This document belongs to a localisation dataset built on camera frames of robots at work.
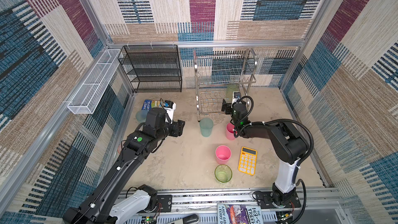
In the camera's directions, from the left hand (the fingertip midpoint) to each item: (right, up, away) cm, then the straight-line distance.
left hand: (179, 119), depth 73 cm
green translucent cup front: (+22, -29, +8) cm, 37 cm away
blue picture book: (-26, +7, +35) cm, 44 cm away
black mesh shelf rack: (-23, +33, +36) cm, 54 cm away
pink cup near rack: (+26, -8, +13) cm, 30 cm away
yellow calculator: (+35, -24, +12) cm, 44 cm away
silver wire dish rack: (+23, +27, +46) cm, 58 cm away
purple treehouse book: (+24, -41, -4) cm, 48 cm away
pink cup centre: (+22, -20, +13) cm, 33 cm away
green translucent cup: (+30, +18, +32) cm, 47 cm away
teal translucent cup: (+13, -5, +18) cm, 23 cm away
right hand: (+29, +10, +24) cm, 38 cm away
